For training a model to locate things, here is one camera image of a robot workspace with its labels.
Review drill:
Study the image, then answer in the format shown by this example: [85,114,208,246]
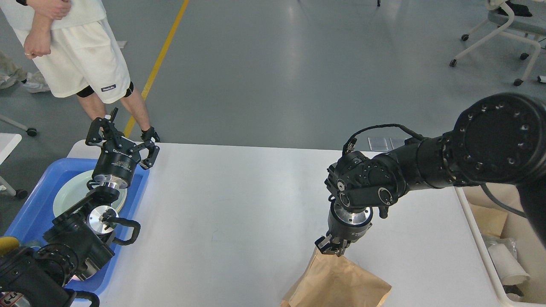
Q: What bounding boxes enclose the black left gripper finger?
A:
[85,107,122,148]
[139,127,160,170]

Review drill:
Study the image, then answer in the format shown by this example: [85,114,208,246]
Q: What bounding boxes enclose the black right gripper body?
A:
[327,201,374,244]

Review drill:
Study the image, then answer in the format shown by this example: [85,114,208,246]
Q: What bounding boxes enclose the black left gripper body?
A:
[92,137,140,189]

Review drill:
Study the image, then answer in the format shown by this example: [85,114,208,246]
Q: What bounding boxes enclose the brown paper bag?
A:
[279,249,392,307]
[469,203,508,238]

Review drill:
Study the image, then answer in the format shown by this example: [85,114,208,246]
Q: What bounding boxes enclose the green plate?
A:
[52,170,128,219]

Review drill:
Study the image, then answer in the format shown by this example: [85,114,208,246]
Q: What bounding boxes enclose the white paper cup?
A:
[487,243,530,286]

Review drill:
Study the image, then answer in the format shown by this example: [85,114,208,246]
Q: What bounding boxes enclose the foil large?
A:
[481,234,517,260]

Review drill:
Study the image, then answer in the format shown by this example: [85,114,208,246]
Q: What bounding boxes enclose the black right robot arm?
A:
[315,93,546,256]

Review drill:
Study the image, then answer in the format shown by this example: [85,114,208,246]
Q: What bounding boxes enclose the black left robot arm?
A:
[0,108,160,307]

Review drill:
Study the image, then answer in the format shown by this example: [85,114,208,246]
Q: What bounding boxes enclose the white side table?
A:
[0,133,29,200]

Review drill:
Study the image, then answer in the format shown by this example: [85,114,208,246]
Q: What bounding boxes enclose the person in white shorts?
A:
[1,0,160,142]

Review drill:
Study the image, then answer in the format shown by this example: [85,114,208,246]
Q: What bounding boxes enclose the blue plastic tray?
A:
[5,158,149,295]

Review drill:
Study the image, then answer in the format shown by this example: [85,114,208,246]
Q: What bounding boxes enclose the person in beige trousers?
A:
[0,52,50,93]

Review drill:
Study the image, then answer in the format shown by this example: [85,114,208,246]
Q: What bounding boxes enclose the teal mug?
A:
[0,236,21,257]

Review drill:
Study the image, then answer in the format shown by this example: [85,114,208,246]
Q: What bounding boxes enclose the white plastic bin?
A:
[456,187,546,307]

